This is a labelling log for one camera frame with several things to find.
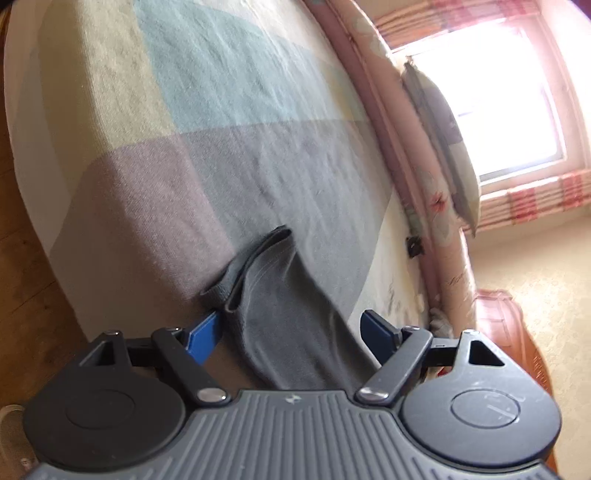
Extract pink plaid curtain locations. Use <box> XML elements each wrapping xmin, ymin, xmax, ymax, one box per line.
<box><xmin>369</xmin><ymin>0</ymin><xmax>541</xmax><ymax>51</ymax></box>
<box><xmin>478</xmin><ymin>173</ymin><xmax>591</xmax><ymax>232</ymax></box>

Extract wooden bed headboard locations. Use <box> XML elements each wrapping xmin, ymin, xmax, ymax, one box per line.
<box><xmin>473</xmin><ymin>288</ymin><xmax>555</xmax><ymax>398</ymax></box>

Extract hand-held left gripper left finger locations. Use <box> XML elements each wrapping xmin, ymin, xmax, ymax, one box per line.
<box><xmin>78</xmin><ymin>308</ymin><xmax>232</xmax><ymax>407</ymax></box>

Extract bright window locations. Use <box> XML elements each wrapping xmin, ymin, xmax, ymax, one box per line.
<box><xmin>409</xmin><ymin>18</ymin><xmax>568</xmax><ymax>183</ymax></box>

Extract grey crumpled cloth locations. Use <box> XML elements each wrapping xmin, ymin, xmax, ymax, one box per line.
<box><xmin>429</xmin><ymin>308</ymin><xmax>455</xmax><ymax>337</ymax></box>

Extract grey floral pillow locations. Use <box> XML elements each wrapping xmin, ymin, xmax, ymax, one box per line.
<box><xmin>403</xmin><ymin>60</ymin><xmax>482</xmax><ymax>238</ymax></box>

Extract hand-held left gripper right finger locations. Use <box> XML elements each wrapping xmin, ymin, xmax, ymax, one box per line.
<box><xmin>355</xmin><ymin>310</ymin><xmax>506</xmax><ymax>407</ymax></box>

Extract dark grey pants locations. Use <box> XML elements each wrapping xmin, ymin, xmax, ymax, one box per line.
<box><xmin>201</xmin><ymin>225</ymin><xmax>384</xmax><ymax>393</ymax></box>

